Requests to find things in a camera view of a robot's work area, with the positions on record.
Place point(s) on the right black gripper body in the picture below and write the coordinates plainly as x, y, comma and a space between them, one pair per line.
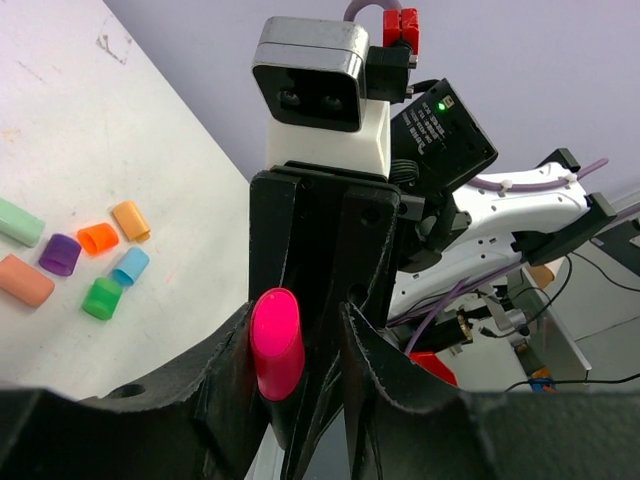
331, 240

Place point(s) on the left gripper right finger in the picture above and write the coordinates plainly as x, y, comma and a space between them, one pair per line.
404, 423

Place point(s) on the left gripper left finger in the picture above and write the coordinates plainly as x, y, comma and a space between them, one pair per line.
196, 417

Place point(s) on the pink cap black highlighter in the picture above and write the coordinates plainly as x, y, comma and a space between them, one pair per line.
278, 352

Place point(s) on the green neon cap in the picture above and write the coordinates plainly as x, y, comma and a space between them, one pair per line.
102, 298

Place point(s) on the light blue cap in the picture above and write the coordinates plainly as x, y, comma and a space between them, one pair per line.
130, 267

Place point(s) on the yellow pastel cap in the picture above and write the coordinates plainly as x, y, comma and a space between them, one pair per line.
131, 221

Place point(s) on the orange neon cap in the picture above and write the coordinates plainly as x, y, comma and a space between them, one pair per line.
98, 238

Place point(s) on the purple cap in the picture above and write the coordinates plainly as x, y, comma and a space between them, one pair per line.
60, 255

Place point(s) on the orange pastel cap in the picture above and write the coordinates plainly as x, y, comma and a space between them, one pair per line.
24, 282

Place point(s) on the green pastel cap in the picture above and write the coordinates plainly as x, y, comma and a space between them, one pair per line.
20, 225

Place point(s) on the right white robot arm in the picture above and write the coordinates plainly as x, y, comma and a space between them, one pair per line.
457, 229

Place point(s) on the red plastic box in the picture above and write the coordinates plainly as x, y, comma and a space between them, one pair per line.
432, 364

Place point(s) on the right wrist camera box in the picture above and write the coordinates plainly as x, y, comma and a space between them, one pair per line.
311, 74

